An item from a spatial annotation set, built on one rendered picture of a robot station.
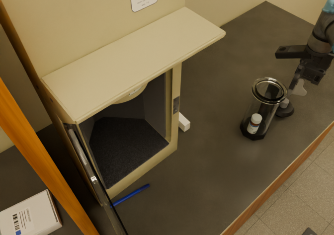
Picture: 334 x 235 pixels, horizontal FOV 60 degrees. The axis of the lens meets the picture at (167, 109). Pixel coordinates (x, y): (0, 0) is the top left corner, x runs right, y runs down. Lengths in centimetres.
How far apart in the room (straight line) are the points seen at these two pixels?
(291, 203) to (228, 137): 111
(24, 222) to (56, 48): 62
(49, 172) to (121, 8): 30
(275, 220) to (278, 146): 98
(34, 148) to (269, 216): 174
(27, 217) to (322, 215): 173
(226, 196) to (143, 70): 61
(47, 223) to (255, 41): 117
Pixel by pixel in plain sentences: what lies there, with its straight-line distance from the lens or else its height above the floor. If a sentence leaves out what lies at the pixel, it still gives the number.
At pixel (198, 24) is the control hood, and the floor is 151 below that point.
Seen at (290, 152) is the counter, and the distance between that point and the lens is 113.
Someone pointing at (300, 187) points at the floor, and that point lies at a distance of 220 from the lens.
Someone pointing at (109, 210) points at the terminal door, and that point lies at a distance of 48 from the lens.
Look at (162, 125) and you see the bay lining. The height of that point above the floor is 108.
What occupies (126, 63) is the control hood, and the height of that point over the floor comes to 151.
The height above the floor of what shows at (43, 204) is 98.
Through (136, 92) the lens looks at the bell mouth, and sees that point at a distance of 70.
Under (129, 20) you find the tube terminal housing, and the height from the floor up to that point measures 153.
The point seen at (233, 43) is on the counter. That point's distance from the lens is 148.
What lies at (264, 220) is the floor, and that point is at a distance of 202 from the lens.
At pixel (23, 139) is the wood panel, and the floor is 150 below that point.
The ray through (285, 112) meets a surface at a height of 98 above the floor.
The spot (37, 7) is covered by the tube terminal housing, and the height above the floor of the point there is 162.
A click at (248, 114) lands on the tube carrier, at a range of 104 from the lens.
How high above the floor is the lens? 184
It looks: 51 degrees down
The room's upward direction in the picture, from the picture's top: straight up
